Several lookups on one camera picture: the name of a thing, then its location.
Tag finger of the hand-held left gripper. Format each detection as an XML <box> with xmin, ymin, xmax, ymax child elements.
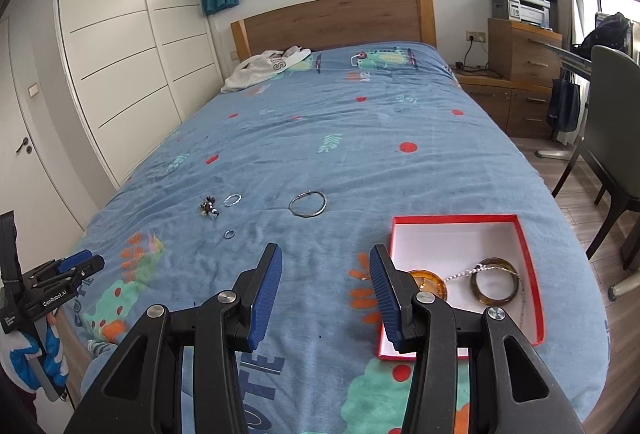
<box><xmin>30</xmin><ymin>255</ymin><xmax>106</xmax><ymax>301</ymax></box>
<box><xmin>25</xmin><ymin>250</ymin><xmax>96</xmax><ymax>286</ymax></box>

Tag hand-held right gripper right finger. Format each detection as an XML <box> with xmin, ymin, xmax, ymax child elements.
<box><xmin>369</xmin><ymin>244</ymin><xmax>586</xmax><ymax>434</ymax></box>

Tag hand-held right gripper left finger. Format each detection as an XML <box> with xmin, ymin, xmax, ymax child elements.
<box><xmin>65</xmin><ymin>243</ymin><xmax>283</xmax><ymax>434</ymax></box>

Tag orange amber bangle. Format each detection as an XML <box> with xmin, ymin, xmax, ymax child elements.
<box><xmin>407</xmin><ymin>269</ymin><xmax>447</xmax><ymax>303</ymax></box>

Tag silver chain necklace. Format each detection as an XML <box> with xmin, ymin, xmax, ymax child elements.
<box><xmin>442</xmin><ymin>263</ymin><xmax>532</xmax><ymax>316</ymax></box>

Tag red cardboard box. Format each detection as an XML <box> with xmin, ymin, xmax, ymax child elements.
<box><xmin>376</xmin><ymin>214</ymin><xmax>546</xmax><ymax>361</ymax></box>

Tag dark brown bangle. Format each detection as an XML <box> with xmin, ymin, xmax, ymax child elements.
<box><xmin>470</xmin><ymin>257</ymin><xmax>521</xmax><ymax>306</ymax></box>

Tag person's left hand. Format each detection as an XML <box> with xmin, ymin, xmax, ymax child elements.
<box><xmin>0</xmin><ymin>326</ymin><xmax>70</xmax><ymax>392</ymax></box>

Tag white door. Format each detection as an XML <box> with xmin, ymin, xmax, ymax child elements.
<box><xmin>0</xmin><ymin>16</ymin><xmax>104</xmax><ymax>261</ymax></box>

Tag white wardrobe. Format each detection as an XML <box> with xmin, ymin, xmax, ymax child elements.
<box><xmin>56</xmin><ymin>0</ymin><xmax>224</xmax><ymax>188</ymax></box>

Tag white garment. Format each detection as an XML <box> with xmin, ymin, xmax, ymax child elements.
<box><xmin>220</xmin><ymin>45</ymin><xmax>314</xmax><ymax>94</ymax></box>

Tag low wooden nightstand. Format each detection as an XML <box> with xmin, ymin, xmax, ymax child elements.
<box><xmin>452</xmin><ymin>64</ymin><xmax>557</xmax><ymax>141</ymax></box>

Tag dark blue bag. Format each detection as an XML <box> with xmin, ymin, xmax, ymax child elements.
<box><xmin>545</xmin><ymin>69</ymin><xmax>582</xmax><ymax>133</ymax></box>

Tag wooden drawer chest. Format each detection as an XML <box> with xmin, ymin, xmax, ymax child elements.
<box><xmin>487</xmin><ymin>18</ymin><xmax>564</xmax><ymax>86</ymax></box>

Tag wooden bed headboard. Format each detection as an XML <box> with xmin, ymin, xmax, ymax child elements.
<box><xmin>230</xmin><ymin>0</ymin><xmax>435</xmax><ymax>66</ymax></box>

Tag grey chair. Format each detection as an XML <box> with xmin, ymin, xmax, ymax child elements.
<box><xmin>550</xmin><ymin>44</ymin><xmax>640</xmax><ymax>266</ymax></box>

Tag grey desk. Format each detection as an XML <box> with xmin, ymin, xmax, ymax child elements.
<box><xmin>535</xmin><ymin>41</ymin><xmax>597</xmax><ymax>161</ymax></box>

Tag white printer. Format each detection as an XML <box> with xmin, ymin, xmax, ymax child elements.
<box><xmin>488</xmin><ymin>0</ymin><xmax>552</xmax><ymax>29</ymax></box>

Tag dark backpack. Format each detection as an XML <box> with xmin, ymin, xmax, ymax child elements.
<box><xmin>572</xmin><ymin>12</ymin><xmax>634</xmax><ymax>61</ymax></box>

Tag thin silver bracelet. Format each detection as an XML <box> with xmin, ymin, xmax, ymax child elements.
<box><xmin>288</xmin><ymin>190</ymin><xmax>328</xmax><ymax>218</ymax></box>

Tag black power cable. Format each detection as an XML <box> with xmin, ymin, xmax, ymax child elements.
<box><xmin>456</xmin><ymin>40</ymin><xmax>503</xmax><ymax>78</ymax></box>

